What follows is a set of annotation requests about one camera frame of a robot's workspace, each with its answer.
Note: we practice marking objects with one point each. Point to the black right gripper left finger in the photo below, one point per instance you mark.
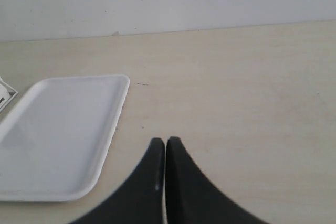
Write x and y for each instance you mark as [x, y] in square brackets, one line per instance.
[139, 198]

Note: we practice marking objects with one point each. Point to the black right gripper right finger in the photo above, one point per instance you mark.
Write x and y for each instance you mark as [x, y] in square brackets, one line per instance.
[191, 197]

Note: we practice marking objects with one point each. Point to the white plastic tray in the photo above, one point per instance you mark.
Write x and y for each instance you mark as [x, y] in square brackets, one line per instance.
[54, 141]

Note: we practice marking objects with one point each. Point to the white wire book rack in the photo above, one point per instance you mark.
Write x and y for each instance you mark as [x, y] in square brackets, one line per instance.
[8, 93]

